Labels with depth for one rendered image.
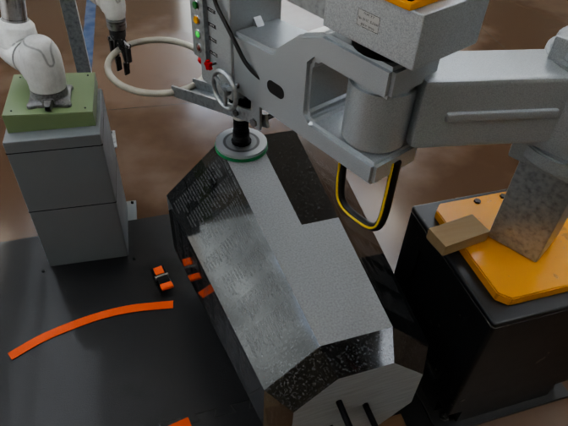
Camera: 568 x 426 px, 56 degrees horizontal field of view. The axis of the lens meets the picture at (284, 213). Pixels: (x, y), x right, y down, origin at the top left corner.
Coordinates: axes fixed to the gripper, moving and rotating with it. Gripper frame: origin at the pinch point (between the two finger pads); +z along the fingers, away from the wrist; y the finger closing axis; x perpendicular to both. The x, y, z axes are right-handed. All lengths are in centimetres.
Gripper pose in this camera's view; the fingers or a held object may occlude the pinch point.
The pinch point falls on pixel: (122, 66)
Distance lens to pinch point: 286.0
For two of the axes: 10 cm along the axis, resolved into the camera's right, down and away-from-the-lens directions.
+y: 8.2, 4.6, -3.3
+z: -0.9, 6.8, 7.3
